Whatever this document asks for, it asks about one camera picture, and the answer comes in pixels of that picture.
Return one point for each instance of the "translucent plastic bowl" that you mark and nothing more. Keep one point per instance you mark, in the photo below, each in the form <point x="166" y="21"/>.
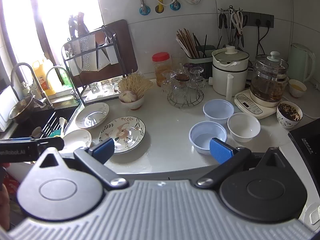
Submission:
<point x="218" y="110"/>
<point x="201" y="134"/>

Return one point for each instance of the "upturned glass red print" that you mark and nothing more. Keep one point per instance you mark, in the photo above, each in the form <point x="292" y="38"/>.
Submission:
<point x="115" y="82"/>

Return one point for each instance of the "white pink spoon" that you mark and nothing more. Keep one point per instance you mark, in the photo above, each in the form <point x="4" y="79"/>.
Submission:
<point x="62" y="122"/>

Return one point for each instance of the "green chopstick holder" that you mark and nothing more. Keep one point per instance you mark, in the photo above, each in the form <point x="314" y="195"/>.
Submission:
<point x="199" y="55"/>

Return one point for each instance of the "dark wooden cutting board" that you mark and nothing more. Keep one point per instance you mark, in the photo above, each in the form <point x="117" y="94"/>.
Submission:
<point x="129" y="62"/>

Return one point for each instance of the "white plate orange rim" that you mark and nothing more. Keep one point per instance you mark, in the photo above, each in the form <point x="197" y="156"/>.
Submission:
<point x="92" y="115"/>
<point x="76" y="139"/>

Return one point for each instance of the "small steel faucet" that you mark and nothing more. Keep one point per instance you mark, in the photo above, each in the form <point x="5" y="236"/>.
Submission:
<point x="57" y="69"/>

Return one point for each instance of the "black sink drain rack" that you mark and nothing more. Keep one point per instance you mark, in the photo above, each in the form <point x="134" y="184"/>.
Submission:
<point x="53" y="124"/>

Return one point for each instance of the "bowl with noodles and garlic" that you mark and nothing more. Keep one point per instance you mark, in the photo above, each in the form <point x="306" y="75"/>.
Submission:
<point x="133" y="89"/>

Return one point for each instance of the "person's left hand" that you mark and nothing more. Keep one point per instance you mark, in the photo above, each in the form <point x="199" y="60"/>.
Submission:
<point x="5" y="208"/>

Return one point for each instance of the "white appliance by sink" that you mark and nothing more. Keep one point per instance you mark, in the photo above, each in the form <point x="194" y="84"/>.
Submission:
<point x="8" y="100"/>

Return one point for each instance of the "black wall socket strip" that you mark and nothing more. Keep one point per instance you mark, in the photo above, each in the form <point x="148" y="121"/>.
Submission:
<point x="264" y="20"/>

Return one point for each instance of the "green electric kettle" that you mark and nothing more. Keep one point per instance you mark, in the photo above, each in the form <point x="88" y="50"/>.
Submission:
<point x="302" y="63"/>

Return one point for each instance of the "red lid plastic jar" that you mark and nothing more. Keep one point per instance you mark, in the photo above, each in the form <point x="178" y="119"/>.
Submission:
<point x="161" y="62"/>

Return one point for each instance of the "white electric cooking pot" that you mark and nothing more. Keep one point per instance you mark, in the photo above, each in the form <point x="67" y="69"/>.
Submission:
<point x="229" y="61"/>

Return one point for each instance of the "steel pot in sink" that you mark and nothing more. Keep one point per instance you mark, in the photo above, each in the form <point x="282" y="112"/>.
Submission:
<point x="22" y="110"/>

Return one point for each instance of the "white ceramic bowl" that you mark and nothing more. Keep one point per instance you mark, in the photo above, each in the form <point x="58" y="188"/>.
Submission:
<point x="243" y="127"/>

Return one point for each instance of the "floral patterned plate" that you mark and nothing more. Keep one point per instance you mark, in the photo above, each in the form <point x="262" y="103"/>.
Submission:
<point x="127" y="133"/>

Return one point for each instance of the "bowl with tea leaves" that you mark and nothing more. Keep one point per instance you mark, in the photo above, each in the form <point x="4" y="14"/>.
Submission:
<point x="288" y="114"/>

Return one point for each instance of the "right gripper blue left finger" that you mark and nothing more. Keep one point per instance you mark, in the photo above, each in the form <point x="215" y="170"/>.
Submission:
<point x="93" y="159"/>

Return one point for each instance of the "small bowl yellow liquid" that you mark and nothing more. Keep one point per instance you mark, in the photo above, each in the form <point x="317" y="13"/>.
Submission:
<point x="296" y="88"/>

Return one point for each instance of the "orange detergent bottle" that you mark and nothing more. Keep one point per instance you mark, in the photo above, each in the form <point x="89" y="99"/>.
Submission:
<point x="41" y="69"/>

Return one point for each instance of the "black induction cooktop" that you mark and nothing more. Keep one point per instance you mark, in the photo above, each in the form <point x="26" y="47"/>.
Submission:
<point x="306" y="140"/>

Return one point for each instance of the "tall steel faucet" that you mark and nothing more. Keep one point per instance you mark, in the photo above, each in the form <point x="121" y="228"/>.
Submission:
<point x="44" y="97"/>

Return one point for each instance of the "wire rack with glass cups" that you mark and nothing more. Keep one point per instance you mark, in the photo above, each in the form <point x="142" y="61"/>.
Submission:
<point x="184" y="88"/>

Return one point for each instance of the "glass health kettle with base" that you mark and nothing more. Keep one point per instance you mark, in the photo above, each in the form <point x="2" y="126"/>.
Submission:
<point x="268" y="82"/>

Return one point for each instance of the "upturned clear glass left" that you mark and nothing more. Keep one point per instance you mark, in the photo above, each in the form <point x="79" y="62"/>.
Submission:
<point x="94" y="87"/>

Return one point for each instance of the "hanging scissors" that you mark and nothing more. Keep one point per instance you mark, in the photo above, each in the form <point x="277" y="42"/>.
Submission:
<point x="237" y="20"/>

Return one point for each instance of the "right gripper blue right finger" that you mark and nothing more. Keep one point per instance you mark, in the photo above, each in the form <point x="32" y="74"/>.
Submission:
<point x="229" y="159"/>

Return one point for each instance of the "upturned clear glass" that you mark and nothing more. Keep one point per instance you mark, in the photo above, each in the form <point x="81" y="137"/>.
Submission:
<point x="105" y="84"/>
<point x="94" y="87"/>

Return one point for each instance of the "upturned clear glass middle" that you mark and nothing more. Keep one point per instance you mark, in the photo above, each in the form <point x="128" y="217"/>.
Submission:
<point x="105" y="84"/>

